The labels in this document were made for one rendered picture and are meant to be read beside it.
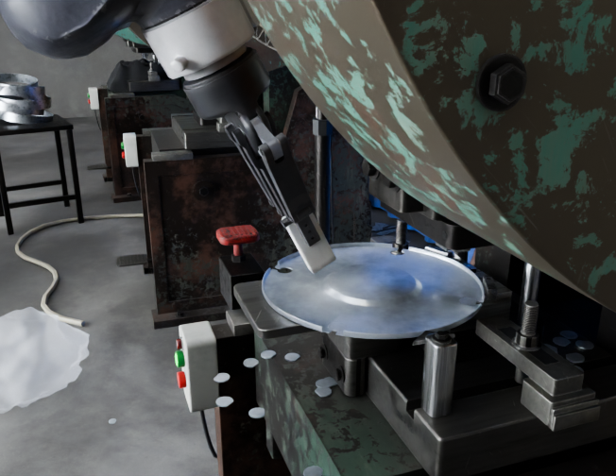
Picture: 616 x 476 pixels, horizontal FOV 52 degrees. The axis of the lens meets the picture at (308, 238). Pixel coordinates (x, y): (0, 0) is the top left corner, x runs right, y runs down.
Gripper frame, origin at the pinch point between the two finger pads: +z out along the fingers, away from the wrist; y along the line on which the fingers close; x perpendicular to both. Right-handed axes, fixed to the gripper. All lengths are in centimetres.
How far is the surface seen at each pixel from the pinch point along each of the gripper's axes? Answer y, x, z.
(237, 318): -33.7, -10.7, 23.1
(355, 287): -8.9, 4.1, 14.4
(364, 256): -19.5, 9.7, 17.8
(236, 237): -40.6, -3.4, 13.7
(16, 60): -673, -56, 1
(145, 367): -132, -45, 77
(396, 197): -6.4, 13.1, 5.1
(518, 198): 36.5, 2.4, -15.4
